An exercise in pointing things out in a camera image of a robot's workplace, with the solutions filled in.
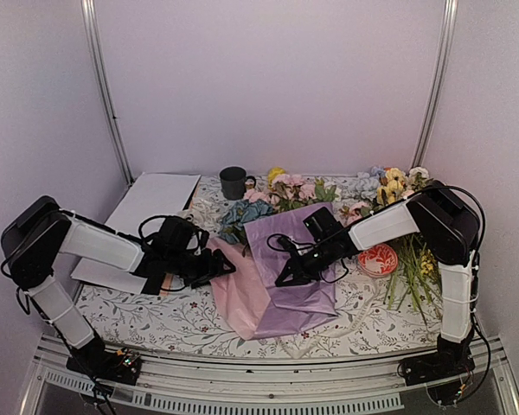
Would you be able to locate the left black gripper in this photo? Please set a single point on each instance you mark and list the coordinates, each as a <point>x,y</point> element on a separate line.
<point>210,271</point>

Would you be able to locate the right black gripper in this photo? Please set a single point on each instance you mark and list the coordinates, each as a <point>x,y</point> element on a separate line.
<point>301,275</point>

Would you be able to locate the pink wrapping paper sheet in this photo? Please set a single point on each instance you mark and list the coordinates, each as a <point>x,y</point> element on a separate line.
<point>250,302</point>

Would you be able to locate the blue hydrangea stem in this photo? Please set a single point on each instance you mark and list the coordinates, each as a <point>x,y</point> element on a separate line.
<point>232,227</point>

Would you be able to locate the yellow flower stem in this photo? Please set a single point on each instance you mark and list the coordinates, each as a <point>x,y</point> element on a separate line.
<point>273,173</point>

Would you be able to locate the white printed ribbon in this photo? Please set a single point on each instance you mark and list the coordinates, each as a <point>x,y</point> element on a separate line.
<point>354,300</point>

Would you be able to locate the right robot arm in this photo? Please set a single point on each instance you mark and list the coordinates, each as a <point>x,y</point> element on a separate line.
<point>451,229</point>

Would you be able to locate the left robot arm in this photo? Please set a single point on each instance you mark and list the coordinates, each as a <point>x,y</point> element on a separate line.
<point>44,233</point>

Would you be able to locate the red patterned bowl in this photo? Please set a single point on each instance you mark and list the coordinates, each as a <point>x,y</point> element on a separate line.
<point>378,261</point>

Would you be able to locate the dark grey mug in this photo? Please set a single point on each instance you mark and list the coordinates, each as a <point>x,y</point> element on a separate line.
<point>233,182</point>

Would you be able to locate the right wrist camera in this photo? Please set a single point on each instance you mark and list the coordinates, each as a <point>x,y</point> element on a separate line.
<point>279,242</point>

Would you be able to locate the front aluminium rail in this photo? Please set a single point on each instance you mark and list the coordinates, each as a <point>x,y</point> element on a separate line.
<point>176,383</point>

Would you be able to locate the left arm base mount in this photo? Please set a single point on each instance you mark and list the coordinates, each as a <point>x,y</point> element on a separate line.
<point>99,364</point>

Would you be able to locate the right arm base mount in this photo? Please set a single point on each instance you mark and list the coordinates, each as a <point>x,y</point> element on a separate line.
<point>447,361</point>

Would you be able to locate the left aluminium frame post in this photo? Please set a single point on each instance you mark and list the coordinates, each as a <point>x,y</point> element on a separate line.
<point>90,22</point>

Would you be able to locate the aluminium frame post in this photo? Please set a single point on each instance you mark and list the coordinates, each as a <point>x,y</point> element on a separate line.
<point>90,22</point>
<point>447,30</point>

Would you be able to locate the right aluminium frame post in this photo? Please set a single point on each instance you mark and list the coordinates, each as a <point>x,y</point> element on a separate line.
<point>447,30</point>

